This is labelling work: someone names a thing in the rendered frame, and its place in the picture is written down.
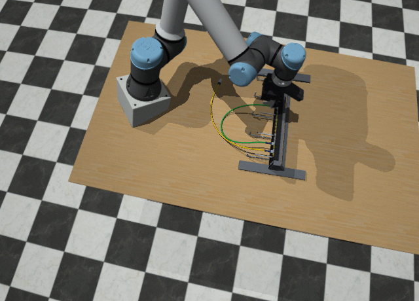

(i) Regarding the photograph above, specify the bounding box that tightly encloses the grey port rack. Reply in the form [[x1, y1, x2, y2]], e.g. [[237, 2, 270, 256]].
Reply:
[[238, 68, 310, 180]]

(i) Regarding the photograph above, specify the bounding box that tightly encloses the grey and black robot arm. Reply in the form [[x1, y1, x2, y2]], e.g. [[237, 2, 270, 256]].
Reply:
[[126, 0, 306, 101]]

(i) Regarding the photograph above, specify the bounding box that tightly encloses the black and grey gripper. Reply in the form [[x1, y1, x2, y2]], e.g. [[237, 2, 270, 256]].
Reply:
[[261, 73, 288, 109]]

